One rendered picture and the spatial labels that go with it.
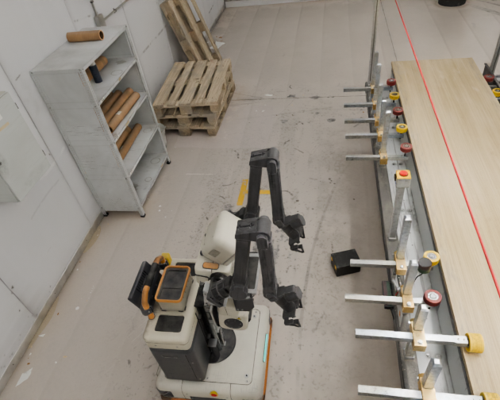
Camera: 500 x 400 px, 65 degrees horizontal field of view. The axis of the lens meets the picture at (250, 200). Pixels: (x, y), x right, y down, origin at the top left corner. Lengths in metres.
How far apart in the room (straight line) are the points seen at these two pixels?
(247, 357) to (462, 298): 1.28
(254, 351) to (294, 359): 0.38
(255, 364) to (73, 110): 2.38
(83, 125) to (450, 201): 2.79
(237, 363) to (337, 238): 1.47
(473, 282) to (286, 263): 1.58
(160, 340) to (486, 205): 1.99
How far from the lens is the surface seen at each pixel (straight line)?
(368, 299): 2.15
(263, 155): 1.75
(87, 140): 3.67
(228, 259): 1.82
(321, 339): 3.00
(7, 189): 3.00
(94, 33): 3.75
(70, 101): 3.51
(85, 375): 3.28
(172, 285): 2.25
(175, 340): 2.19
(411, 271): 2.03
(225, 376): 2.62
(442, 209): 2.60
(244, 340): 2.70
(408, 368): 2.19
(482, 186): 2.82
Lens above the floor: 2.65
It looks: 42 degrees down
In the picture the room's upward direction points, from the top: 9 degrees counter-clockwise
